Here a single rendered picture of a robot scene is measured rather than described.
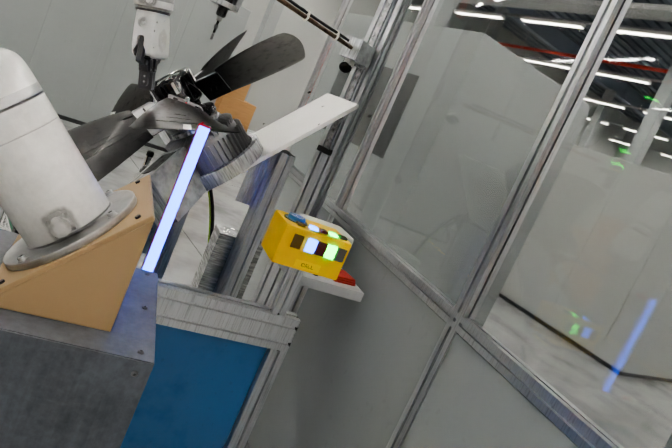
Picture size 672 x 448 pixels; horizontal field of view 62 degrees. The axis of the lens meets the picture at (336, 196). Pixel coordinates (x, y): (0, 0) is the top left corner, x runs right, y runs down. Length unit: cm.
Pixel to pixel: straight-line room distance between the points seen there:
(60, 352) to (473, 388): 87
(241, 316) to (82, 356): 53
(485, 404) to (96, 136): 110
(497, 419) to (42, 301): 89
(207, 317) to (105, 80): 600
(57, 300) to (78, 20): 626
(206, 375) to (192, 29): 617
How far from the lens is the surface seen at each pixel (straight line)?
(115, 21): 704
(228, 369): 133
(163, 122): 125
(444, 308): 144
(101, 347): 79
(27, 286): 80
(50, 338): 78
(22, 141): 79
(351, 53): 191
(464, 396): 135
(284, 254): 117
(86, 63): 704
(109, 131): 152
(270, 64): 154
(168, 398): 134
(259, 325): 127
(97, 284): 79
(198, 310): 122
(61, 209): 81
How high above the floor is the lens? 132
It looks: 8 degrees down
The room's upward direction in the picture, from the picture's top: 24 degrees clockwise
